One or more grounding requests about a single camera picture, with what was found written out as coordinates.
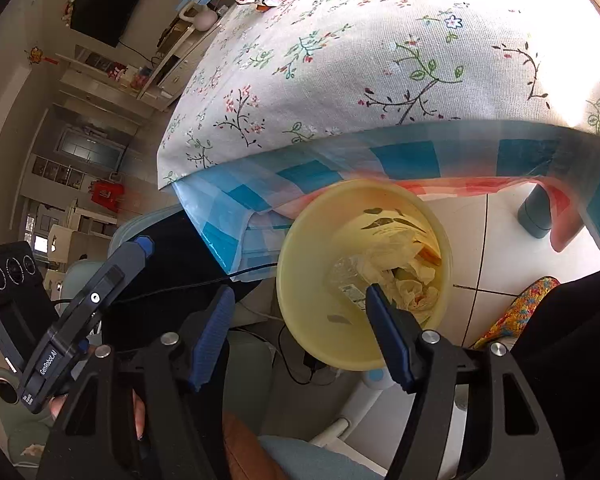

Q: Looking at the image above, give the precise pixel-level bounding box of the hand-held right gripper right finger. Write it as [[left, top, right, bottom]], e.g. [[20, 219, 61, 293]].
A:
[[365, 283, 566, 480]]

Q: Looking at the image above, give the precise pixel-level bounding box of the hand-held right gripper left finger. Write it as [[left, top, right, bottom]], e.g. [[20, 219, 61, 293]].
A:
[[35, 285, 236, 480]]

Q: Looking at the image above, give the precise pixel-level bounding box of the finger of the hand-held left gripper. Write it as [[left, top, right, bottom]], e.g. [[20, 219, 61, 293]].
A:
[[50, 236, 155, 348]]

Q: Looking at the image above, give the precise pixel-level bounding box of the clear plastic container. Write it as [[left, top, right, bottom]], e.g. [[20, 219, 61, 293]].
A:
[[327, 255, 381, 306]]

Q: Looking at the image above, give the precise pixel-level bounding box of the white plastic bag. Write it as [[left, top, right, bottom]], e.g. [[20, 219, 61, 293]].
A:
[[332, 217, 431, 286]]

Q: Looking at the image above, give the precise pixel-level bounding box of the yellow plastic bin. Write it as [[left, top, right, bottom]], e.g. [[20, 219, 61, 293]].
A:
[[276, 178, 453, 372]]

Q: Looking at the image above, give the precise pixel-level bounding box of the person's left hand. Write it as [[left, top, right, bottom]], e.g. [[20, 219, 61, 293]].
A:
[[130, 387, 148, 443]]

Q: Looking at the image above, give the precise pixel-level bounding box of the white furniture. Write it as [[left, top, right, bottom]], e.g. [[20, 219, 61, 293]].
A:
[[45, 200, 116, 261]]

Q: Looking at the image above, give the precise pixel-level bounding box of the light teal chair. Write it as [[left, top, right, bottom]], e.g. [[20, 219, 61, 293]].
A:
[[7, 204, 381, 480]]

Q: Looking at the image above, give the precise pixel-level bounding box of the dark cloth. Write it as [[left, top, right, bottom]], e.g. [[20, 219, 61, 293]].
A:
[[102, 210, 281, 341], [510, 260, 600, 480]]

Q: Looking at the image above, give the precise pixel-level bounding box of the black power adapter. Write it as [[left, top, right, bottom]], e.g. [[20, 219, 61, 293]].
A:
[[280, 325, 331, 386]]

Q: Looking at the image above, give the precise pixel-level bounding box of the white chair base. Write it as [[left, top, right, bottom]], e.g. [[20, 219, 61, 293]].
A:
[[307, 365, 473, 466]]

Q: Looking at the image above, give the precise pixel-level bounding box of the colourful crochet cushion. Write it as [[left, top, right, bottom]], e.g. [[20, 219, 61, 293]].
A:
[[469, 276, 561, 351]]

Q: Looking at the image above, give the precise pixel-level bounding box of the glass door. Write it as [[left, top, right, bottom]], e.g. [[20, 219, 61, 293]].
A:
[[55, 125, 131, 171]]

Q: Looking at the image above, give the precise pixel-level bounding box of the blue checked plastic tablecloth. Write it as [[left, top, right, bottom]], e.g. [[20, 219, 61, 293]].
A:
[[172, 122, 600, 281]]

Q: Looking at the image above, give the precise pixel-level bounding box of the table leg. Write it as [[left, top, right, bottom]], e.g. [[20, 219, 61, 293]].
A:
[[517, 182, 553, 240]]

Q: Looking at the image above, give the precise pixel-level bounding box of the white television stand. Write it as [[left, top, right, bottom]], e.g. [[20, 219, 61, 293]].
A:
[[137, 7, 226, 111]]

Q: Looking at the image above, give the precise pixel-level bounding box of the floral tablecloth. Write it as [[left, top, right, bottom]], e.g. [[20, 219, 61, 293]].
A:
[[156, 0, 600, 191]]

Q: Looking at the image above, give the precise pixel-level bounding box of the pink kettle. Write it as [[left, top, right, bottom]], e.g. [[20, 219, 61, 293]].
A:
[[180, 4, 218, 31]]

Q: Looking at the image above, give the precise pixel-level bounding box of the black television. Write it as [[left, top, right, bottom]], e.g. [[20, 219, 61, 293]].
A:
[[71, 0, 157, 48]]

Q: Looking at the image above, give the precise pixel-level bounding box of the black cable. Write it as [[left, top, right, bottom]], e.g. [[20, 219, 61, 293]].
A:
[[55, 262, 281, 311]]

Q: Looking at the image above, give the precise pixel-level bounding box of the white wall shelf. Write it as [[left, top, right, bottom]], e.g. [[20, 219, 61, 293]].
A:
[[55, 45, 146, 111]]

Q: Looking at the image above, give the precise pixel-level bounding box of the red knot wall decoration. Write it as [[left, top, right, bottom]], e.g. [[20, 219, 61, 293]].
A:
[[27, 46, 61, 67]]

